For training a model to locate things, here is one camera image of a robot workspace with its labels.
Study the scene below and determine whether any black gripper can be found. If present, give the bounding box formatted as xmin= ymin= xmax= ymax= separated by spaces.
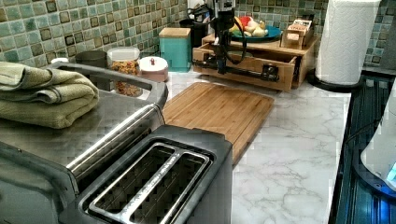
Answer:
xmin=210 ymin=7 xmax=234 ymax=74

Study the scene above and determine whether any wooden drawer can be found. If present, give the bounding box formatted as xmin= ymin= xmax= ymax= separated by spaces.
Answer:
xmin=192 ymin=43 xmax=297 ymax=91

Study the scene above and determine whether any wooden drawer cabinet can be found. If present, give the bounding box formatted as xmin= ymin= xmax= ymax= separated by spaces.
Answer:
xmin=201 ymin=32 xmax=321 ymax=90

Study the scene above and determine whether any yellow toy lemon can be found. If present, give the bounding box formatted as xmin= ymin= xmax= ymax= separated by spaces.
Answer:
xmin=229 ymin=17 xmax=244 ymax=32

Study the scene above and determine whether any red toy watermelon slice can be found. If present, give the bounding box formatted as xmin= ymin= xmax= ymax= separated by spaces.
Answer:
xmin=239 ymin=16 xmax=251 ymax=27

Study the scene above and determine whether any black utensil holder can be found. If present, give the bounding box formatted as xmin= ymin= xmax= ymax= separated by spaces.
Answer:
xmin=179 ymin=19 xmax=207 ymax=48

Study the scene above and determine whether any peeled toy banana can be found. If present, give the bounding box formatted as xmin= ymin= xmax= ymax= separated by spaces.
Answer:
xmin=244 ymin=21 xmax=268 ymax=37

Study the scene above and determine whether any blue plate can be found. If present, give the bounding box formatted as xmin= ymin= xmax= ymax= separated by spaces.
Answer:
xmin=231 ymin=25 xmax=281 ymax=43

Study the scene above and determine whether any teal canister with wooden lid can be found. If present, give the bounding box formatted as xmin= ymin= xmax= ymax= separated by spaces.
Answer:
xmin=159 ymin=27 xmax=191 ymax=72

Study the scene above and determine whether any stash tea box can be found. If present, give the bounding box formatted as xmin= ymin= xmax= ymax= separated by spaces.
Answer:
xmin=280 ymin=19 xmax=314 ymax=49

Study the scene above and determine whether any bamboo cutting board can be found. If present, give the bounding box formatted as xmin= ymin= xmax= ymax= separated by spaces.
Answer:
xmin=163 ymin=82 xmax=275 ymax=165

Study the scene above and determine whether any clear jar with cereal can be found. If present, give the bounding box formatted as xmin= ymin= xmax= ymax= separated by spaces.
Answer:
xmin=107 ymin=47 xmax=142 ymax=97

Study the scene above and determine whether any white paper towel roll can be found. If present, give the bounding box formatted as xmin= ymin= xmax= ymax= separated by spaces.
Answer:
xmin=307 ymin=0 xmax=381 ymax=93

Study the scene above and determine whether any dark cylindrical cup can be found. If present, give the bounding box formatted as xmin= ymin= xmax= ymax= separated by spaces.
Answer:
xmin=76 ymin=50 xmax=107 ymax=68

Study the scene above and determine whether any black two-slot toaster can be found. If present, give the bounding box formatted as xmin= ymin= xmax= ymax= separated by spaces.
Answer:
xmin=59 ymin=125 xmax=233 ymax=224

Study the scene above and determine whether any folded beige towel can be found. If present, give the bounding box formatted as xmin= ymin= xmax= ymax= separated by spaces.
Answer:
xmin=0 ymin=62 xmax=99 ymax=129

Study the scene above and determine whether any stainless steel toaster oven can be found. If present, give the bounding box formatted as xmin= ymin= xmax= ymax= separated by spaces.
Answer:
xmin=1 ymin=62 xmax=168 ymax=224

